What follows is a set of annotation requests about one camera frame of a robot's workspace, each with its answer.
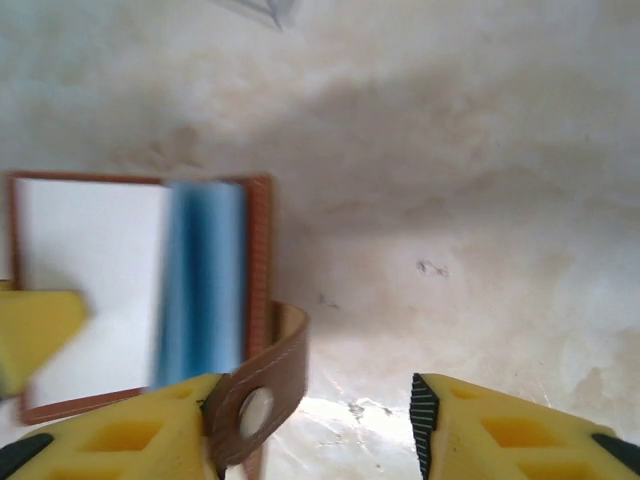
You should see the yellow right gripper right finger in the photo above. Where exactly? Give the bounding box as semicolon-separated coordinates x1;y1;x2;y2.
409;372;640;480

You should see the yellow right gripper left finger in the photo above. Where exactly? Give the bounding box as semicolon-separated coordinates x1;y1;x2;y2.
0;372;226;480

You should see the brown leather card holder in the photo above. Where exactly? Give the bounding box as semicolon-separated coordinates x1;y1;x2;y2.
2;169;312;480

